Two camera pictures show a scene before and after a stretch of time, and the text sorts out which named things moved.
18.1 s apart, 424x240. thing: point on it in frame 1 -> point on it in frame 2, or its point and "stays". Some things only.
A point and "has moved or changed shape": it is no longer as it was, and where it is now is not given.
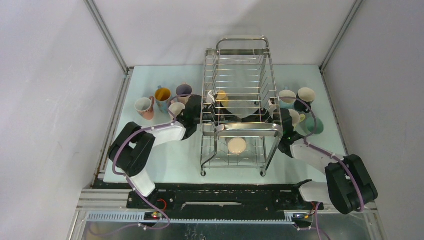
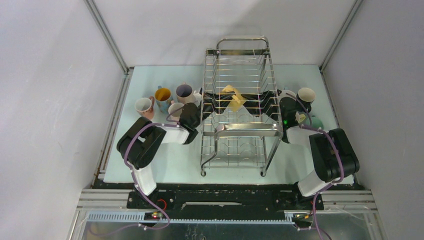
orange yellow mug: (221, 96) has moved or changed shape
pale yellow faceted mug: (296, 118) stays
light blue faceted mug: (287, 98) stays
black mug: (307, 95) stays
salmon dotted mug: (145, 107) stays
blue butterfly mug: (162, 96) stays
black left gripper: (222, 115) -> (219, 102)
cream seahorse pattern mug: (237, 145) has moved or changed shape
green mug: (310, 123) stays
